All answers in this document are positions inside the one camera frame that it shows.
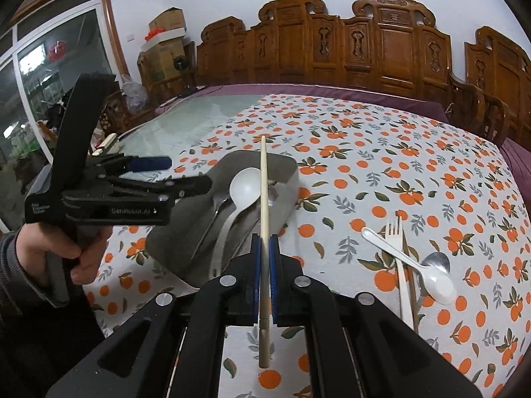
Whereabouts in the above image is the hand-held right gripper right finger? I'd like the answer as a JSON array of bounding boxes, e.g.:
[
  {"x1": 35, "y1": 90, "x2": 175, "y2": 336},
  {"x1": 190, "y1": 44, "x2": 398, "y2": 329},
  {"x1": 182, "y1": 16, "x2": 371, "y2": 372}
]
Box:
[{"x1": 267, "y1": 234, "x2": 482, "y2": 398}]

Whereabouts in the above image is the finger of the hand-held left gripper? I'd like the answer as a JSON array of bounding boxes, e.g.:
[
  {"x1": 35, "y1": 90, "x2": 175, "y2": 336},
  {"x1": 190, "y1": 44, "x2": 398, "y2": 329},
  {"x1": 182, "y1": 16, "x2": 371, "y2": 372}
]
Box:
[
  {"x1": 99, "y1": 173, "x2": 213, "y2": 201},
  {"x1": 90, "y1": 154, "x2": 173, "y2": 175}
]

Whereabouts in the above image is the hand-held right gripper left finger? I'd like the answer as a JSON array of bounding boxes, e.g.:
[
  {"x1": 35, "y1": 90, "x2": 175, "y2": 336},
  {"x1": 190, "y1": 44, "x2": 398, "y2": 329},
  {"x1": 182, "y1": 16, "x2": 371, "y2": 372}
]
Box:
[{"x1": 45, "y1": 234, "x2": 262, "y2": 398}]

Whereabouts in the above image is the metal spoon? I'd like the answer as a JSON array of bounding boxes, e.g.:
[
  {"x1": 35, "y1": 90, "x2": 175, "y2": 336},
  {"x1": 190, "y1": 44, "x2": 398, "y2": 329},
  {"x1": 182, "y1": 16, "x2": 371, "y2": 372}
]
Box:
[
  {"x1": 414, "y1": 252, "x2": 451, "y2": 313},
  {"x1": 191, "y1": 191, "x2": 232, "y2": 262}
]

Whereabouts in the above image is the rectangular metal tray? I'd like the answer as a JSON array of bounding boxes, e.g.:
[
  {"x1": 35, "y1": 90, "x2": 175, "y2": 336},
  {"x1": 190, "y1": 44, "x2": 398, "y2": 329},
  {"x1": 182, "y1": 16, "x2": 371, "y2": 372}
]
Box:
[{"x1": 145, "y1": 149, "x2": 300, "y2": 288}]

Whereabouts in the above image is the white spoon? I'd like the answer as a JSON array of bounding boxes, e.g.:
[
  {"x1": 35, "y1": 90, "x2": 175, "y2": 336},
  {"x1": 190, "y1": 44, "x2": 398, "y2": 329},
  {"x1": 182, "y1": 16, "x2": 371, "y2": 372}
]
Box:
[
  {"x1": 208, "y1": 167, "x2": 263, "y2": 278},
  {"x1": 361, "y1": 227, "x2": 456, "y2": 304}
]

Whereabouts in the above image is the beige chopstick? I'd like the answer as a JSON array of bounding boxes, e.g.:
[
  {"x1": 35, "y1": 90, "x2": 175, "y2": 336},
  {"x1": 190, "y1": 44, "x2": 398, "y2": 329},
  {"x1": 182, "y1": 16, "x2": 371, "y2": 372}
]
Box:
[{"x1": 258, "y1": 135, "x2": 272, "y2": 369}]

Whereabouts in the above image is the person's left forearm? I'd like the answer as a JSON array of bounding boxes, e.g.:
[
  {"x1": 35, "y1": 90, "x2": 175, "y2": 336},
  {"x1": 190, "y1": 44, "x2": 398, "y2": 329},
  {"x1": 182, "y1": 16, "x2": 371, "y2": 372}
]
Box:
[{"x1": 0, "y1": 230, "x2": 104, "y2": 398}]

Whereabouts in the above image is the person's left hand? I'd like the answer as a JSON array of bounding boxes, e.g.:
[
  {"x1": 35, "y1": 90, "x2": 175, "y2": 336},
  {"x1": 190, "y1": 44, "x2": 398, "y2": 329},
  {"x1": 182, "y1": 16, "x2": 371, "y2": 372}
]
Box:
[{"x1": 17, "y1": 223, "x2": 110, "y2": 285}]

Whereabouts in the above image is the wooden chair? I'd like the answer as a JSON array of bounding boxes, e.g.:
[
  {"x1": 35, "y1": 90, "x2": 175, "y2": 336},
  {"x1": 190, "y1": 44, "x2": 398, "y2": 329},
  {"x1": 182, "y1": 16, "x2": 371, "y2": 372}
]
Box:
[{"x1": 99, "y1": 90, "x2": 138, "y2": 134}]

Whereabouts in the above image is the clear plastic bag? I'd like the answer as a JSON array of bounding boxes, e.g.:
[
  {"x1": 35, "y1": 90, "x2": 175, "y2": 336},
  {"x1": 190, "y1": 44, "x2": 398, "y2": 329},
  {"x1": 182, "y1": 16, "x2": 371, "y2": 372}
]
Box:
[{"x1": 121, "y1": 73, "x2": 150, "y2": 113}]

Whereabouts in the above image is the glass sliding door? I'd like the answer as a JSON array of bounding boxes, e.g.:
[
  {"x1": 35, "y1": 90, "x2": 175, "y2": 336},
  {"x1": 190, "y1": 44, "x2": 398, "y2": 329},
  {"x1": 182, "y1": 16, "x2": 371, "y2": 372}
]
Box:
[{"x1": 0, "y1": 0, "x2": 126, "y2": 233}]

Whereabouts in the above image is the large cardboard box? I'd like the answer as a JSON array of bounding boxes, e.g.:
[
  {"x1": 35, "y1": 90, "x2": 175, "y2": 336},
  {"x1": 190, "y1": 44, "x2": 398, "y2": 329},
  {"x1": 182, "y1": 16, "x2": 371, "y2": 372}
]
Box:
[{"x1": 138, "y1": 39, "x2": 195, "y2": 89}]

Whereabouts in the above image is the white plastic fork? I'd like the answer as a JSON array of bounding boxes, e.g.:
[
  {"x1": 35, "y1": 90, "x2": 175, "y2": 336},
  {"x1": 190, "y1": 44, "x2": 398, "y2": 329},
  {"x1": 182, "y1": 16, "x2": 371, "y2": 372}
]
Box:
[{"x1": 385, "y1": 216, "x2": 416, "y2": 331}]

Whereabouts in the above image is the white flat box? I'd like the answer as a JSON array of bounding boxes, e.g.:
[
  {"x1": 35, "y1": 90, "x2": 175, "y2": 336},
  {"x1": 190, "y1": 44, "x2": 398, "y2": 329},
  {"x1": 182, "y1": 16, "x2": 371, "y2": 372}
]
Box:
[{"x1": 143, "y1": 28, "x2": 186, "y2": 45}]

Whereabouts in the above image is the brown chopstick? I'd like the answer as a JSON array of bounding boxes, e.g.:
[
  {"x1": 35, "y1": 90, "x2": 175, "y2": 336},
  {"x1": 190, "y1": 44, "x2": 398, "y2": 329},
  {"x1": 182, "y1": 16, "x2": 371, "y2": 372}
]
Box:
[{"x1": 404, "y1": 242, "x2": 420, "y2": 332}]

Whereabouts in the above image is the small cardboard box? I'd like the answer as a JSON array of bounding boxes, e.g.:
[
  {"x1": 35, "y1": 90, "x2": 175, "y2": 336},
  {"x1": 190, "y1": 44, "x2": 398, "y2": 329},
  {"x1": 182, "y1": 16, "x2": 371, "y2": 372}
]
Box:
[{"x1": 148, "y1": 7, "x2": 187, "y2": 34}]

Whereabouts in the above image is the orange fruit print tablecloth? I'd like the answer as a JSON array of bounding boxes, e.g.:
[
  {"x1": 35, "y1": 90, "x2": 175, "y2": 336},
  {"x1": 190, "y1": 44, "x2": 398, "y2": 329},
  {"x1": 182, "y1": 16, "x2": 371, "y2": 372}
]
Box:
[{"x1": 85, "y1": 93, "x2": 531, "y2": 398}]

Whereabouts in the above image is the purple sofa cushion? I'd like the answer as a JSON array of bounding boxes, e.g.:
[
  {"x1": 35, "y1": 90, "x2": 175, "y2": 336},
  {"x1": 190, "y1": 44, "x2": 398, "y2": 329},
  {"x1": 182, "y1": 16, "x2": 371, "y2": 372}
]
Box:
[{"x1": 155, "y1": 84, "x2": 454, "y2": 117}]

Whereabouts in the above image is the carved wooden sofa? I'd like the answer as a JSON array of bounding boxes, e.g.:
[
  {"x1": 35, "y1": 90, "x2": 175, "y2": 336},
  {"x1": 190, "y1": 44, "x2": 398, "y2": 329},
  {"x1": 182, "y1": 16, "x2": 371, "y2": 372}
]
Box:
[{"x1": 195, "y1": 0, "x2": 457, "y2": 101}]

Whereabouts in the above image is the purple armchair cushion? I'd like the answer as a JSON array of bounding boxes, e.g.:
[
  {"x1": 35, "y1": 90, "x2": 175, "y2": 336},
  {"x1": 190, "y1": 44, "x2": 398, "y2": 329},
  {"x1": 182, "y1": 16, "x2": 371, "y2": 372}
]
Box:
[{"x1": 500, "y1": 137, "x2": 531, "y2": 177}]

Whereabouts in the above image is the carved wooden armchair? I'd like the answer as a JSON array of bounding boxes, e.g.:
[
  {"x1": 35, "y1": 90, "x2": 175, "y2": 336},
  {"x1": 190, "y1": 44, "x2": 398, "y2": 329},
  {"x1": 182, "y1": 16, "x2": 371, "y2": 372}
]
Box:
[{"x1": 446, "y1": 26, "x2": 531, "y2": 152}]

